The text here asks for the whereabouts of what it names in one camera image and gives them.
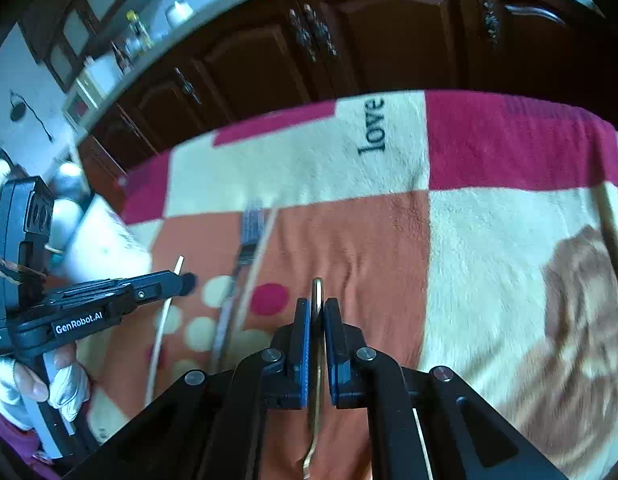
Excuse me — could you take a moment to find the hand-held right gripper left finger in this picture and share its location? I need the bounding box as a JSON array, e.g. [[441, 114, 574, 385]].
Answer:
[[74, 298, 313, 480]]

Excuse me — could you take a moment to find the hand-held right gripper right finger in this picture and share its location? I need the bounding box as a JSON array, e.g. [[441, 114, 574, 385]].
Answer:
[[324, 298, 572, 480]]

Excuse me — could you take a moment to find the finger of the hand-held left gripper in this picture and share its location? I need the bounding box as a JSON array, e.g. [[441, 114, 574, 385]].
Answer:
[[109, 270, 197, 311]]

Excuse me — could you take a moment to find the gold metal fork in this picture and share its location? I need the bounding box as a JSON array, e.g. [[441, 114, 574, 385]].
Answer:
[[301, 277, 326, 480]]

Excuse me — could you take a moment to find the person's left hand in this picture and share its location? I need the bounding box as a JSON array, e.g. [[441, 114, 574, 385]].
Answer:
[[0, 342, 91, 432]]

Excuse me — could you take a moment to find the white printed bag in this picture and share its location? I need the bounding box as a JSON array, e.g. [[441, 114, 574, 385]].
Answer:
[[64, 195, 154, 286]]

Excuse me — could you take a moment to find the white round container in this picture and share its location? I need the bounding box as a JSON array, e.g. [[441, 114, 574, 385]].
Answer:
[[49, 197, 84, 256]]

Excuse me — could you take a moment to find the person's purple clothing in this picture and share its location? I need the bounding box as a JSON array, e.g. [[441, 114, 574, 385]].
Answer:
[[0, 410, 54, 468]]

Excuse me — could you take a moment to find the red and cream printed blanket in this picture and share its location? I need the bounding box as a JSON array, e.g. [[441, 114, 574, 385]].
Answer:
[[71, 90, 618, 480]]

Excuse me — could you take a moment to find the cream microwave oven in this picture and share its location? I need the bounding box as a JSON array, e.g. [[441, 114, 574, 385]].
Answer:
[[63, 57, 127, 128]]

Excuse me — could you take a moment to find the white electric kettle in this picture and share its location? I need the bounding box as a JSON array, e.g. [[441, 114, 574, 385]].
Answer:
[[166, 1, 196, 28]]

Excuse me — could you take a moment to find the wooden upper cabinet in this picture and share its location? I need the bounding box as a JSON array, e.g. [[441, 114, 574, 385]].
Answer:
[[19, 0, 172, 93]]

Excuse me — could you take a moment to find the wooden base cabinet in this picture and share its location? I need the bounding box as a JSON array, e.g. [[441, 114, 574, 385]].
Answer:
[[76, 0, 618, 181]]

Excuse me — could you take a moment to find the black wall fixture with cable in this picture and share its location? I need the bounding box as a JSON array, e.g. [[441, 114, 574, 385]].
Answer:
[[9, 90, 54, 143]]

